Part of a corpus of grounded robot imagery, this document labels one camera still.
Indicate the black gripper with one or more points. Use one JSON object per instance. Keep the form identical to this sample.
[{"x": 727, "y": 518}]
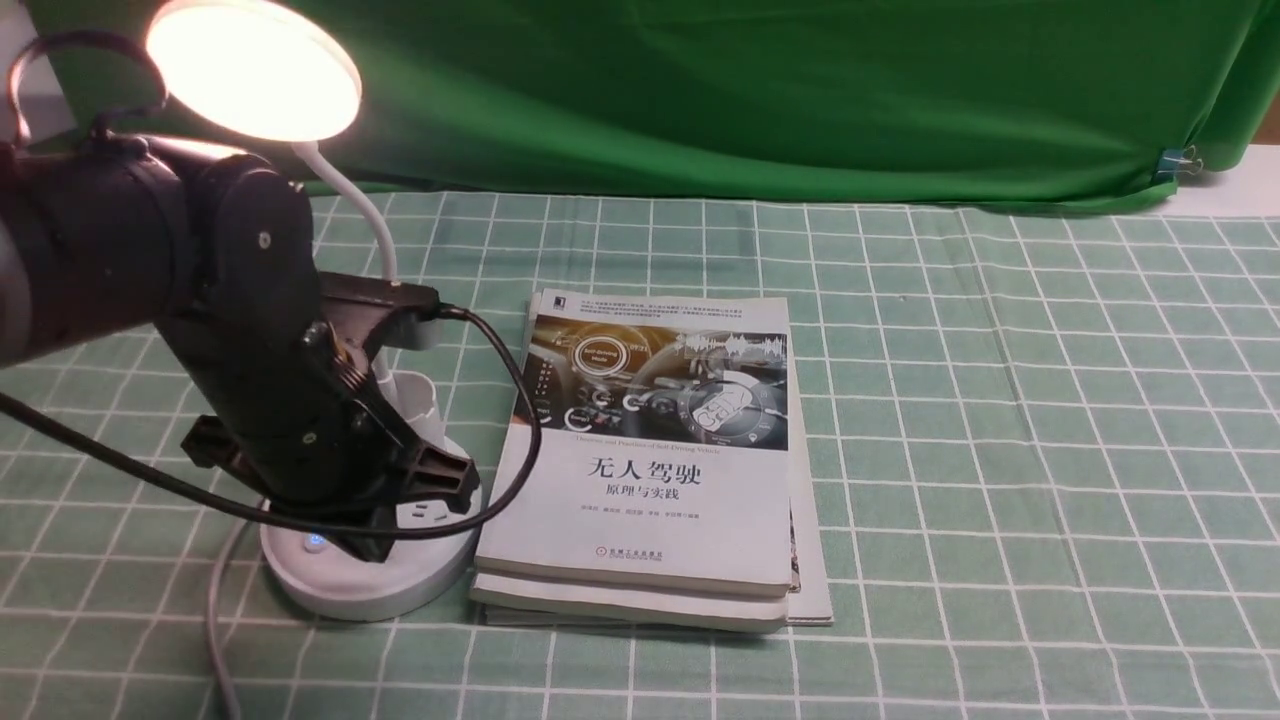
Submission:
[{"x": 298, "y": 416}]

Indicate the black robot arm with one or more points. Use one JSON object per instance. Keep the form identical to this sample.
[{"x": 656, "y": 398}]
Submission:
[{"x": 95, "y": 242}]

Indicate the white round desk lamp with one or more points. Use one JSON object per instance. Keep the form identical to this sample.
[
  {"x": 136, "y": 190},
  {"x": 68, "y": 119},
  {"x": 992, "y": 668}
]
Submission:
[{"x": 262, "y": 71}]

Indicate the lower white book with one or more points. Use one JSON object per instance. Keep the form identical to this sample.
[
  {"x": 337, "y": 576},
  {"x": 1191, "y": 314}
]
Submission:
[{"x": 640, "y": 605}]

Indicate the white self-driving textbook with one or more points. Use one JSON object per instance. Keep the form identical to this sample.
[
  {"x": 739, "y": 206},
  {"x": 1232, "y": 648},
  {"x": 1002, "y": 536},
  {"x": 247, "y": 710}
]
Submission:
[{"x": 660, "y": 450}]

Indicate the green backdrop cloth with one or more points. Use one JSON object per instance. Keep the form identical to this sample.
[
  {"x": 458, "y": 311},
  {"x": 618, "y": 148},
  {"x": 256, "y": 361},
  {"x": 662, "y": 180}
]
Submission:
[{"x": 1027, "y": 107}]

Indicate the green checked tablecloth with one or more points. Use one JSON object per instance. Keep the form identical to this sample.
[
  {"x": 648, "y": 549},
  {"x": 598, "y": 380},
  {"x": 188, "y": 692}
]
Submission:
[{"x": 1044, "y": 455}]

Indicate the blue binder clip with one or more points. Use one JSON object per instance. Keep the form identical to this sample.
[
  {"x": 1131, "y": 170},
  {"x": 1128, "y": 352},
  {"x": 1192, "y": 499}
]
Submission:
[{"x": 1176, "y": 163}]

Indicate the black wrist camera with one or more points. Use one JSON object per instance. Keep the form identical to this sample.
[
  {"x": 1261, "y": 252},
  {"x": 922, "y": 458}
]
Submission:
[{"x": 372, "y": 314}]

